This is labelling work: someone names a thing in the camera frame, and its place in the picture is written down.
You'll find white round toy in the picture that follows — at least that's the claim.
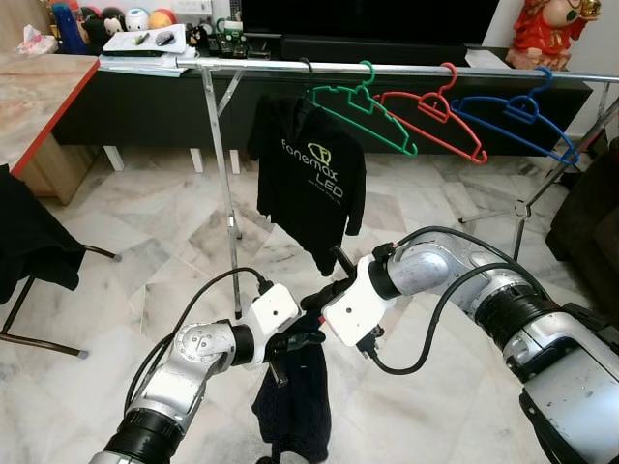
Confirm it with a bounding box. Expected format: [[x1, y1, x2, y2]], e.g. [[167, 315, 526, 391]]
[[124, 8, 151, 32]]

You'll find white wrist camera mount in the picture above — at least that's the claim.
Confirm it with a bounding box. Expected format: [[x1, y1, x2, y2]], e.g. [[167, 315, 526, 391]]
[[322, 256, 399, 351], [250, 282, 303, 366]]

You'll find pink plastic packet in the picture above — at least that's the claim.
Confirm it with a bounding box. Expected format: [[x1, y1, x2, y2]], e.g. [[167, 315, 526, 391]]
[[15, 24, 59, 57]]

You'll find black fonemax LED shirt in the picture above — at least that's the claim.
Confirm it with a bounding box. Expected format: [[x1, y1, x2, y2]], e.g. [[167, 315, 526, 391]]
[[247, 95, 368, 276]]

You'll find white paper sheet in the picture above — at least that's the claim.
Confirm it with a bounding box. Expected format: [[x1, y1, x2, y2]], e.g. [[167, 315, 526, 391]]
[[464, 48, 514, 71]]

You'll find dark brown sofa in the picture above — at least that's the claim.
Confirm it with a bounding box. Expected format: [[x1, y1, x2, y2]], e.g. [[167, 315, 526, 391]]
[[546, 145, 619, 310]]

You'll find marble top folding table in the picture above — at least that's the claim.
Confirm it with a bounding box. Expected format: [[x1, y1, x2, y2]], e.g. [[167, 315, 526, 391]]
[[0, 50, 122, 361]]

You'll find light wooden cabinet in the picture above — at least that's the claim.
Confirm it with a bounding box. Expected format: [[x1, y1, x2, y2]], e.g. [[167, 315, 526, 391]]
[[17, 143, 100, 207]]

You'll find stack of white papers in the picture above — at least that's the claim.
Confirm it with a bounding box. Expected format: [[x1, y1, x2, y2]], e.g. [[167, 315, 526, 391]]
[[100, 24, 192, 76]]

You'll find dark shirt with red trim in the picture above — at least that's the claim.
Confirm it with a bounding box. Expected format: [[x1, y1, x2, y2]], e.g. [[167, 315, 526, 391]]
[[251, 309, 335, 464]]

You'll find green plastic clothes hanger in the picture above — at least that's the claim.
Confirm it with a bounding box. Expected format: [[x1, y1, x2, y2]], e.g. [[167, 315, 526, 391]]
[[309, 60, 419, 158]]

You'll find blue plastic clothes hanger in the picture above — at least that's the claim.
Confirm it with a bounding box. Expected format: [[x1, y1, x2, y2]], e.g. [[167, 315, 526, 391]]
[[450, 66, 581, 167]]

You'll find black clothes hanger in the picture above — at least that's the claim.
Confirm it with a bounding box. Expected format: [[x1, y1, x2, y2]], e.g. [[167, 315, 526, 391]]
[[298, 56, 317, 98]]

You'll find black soundbar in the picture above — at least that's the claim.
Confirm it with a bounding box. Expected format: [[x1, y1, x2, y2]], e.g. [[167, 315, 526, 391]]
[[280, 34, 470, 67]]

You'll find red plastic clothes hanger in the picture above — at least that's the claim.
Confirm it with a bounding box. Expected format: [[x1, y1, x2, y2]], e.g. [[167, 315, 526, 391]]
[[377, 63, 489, 165]]

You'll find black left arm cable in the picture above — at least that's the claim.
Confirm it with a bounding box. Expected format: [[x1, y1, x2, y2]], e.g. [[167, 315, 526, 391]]
[[124, 267, 275, 412]]

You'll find black flat screen TV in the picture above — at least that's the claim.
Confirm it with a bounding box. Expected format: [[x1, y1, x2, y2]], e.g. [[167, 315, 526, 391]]
[[240, 0, 499, 44]]

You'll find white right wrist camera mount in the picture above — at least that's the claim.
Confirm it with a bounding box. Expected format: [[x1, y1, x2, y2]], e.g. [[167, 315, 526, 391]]
[[322, 256, 399, 351]]

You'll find black TV cabinet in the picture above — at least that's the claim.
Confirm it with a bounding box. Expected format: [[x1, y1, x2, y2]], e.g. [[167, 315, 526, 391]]
[[53, 48, 596, 177]]

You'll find plain black shirt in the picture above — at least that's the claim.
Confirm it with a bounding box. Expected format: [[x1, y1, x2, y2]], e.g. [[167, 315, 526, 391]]
[[0, 164, 88, 305]]

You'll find white power strip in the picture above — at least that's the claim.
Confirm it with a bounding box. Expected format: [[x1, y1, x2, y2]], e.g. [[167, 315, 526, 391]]
[[174, 0, 216, 15]]

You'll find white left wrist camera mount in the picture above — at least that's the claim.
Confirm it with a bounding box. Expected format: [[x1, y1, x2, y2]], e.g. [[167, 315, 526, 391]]
[[250, 282, 303, 366]]

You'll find red robed Buddha statue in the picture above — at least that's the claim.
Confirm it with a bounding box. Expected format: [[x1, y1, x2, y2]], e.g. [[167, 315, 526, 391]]
[[503, 0, 591, 71]]

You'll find blue bottle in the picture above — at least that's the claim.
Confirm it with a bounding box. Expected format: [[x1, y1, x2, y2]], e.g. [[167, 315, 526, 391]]
[[50, 2, 86, 54]]

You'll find silver metal clothes rack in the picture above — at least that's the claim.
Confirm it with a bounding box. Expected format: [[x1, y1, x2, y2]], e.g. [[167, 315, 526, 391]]
[[177, 56, 619, 320]]

